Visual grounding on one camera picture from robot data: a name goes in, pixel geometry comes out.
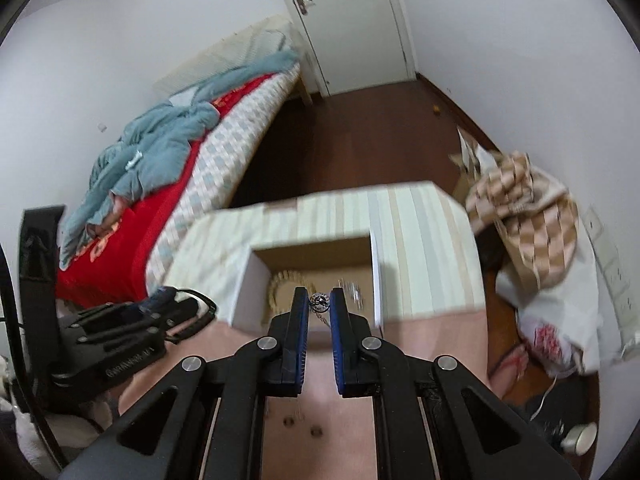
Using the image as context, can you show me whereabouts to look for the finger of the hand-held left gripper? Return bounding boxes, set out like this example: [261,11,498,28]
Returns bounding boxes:
[159,305,219,345]
[139,287,219,319]

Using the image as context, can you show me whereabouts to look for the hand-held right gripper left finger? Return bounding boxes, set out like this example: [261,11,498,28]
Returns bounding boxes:
[59,287,311,480]

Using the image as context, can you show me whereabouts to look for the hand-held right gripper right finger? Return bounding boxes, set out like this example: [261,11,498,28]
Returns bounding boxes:
[329,287,582,480]

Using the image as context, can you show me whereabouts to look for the silver round pendant necklace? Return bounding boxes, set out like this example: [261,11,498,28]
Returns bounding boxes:
[308,292,332,330]

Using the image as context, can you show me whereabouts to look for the cardboard box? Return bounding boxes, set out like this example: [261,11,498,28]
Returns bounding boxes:
[220,233,387,337]

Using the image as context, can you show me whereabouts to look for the silver jewelry piece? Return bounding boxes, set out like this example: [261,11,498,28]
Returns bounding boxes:
[338,278,367,308]

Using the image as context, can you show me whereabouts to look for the bed with red sheet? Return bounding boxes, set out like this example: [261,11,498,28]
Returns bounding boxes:
[54,73,277,310]

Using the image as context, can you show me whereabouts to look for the striped table cover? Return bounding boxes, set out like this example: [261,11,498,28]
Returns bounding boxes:
[164,180,485,332]

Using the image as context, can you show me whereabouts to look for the grey-blue blanket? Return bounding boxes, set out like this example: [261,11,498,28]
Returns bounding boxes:
[59,50,302,270]

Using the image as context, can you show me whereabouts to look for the pink slipper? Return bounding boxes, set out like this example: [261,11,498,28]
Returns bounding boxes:
[489,343,532,391]

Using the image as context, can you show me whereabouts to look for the bed with checkered sheet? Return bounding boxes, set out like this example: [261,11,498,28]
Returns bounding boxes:
[54,14,307,312]

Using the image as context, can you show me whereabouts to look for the brown cardboard carton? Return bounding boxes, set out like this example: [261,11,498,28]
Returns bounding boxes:
[448,127,501,201]

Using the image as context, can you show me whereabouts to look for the brown checkered cloth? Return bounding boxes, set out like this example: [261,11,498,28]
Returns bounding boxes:
[465,151,581,291]

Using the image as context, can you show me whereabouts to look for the white plastic bag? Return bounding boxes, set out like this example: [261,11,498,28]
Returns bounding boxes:
[495,170,608,377]

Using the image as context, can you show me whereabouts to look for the white round bottle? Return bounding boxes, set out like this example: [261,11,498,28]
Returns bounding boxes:
[560,422,599,453]

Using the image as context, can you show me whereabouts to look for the white door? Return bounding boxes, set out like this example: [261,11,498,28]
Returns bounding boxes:
[265,0,417,97]

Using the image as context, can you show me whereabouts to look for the wooden bead bracelet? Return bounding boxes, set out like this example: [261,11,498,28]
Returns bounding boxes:
[267,270,301,318]

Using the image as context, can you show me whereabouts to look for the black cable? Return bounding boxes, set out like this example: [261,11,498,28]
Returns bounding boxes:
[0,245,68,468]

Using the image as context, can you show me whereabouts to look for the white cable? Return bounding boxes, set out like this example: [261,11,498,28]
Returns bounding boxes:
[528,373,561,422]

